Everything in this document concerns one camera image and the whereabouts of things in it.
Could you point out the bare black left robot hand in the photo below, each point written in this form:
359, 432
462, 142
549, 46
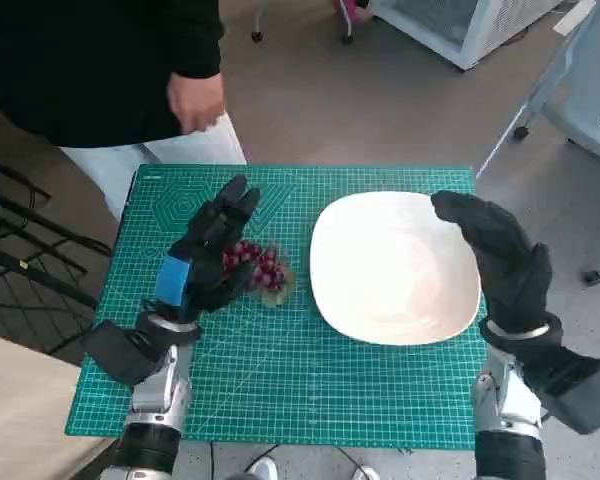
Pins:
207, 270

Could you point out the person's hand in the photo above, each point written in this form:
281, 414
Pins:
197, 102

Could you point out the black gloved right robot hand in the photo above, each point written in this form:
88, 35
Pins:
510, 270

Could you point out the red toy grape bunch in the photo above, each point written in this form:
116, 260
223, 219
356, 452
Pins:
269, 270

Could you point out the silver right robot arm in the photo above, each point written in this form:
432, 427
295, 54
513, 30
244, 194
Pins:
510, 410

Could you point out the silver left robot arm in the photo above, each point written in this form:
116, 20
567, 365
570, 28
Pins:
157, 395

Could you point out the white square plate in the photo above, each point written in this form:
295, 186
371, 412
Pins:
390, 270

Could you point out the person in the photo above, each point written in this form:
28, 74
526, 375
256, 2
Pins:
80, 70

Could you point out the green cutting mat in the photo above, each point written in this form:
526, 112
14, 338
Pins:
280, 375

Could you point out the pink wheeled chair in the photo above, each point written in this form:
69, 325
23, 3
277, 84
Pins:
349, 12

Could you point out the grey mesh chair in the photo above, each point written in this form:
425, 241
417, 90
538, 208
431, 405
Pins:
590, 100

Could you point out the white shoe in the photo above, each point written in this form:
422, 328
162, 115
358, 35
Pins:
262, 469
366, 473

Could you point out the light wooden desk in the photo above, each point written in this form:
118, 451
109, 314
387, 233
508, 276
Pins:
20, 415

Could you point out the white mesh cabinet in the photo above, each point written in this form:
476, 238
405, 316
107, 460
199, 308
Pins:
450, 30

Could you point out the beige cardboard piece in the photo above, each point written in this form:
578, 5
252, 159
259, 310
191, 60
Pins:
575, 20

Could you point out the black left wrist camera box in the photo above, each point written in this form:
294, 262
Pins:
117, 350

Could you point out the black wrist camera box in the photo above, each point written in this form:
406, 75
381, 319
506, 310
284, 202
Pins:
575, 387
117, 350

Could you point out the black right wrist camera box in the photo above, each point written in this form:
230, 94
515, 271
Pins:
575, 387

